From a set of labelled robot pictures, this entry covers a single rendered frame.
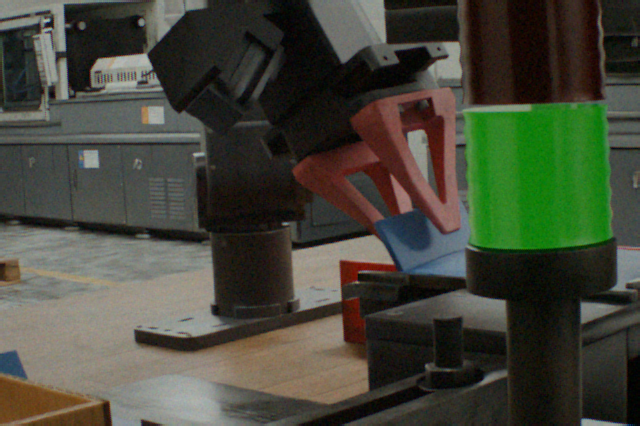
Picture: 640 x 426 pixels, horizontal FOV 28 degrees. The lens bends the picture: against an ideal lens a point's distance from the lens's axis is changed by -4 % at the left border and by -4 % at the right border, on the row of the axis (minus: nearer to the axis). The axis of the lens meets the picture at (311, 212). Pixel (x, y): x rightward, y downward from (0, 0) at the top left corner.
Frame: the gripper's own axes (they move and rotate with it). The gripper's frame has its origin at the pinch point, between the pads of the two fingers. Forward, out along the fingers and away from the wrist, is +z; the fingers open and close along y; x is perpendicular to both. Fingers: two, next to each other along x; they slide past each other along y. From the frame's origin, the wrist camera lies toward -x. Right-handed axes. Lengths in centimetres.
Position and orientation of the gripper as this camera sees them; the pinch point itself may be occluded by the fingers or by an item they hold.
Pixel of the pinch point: (425, 231)
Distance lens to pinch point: 70.8
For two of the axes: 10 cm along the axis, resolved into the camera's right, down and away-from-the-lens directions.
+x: 6.9, -2.0, 7.0
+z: 4.5, 8.7, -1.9
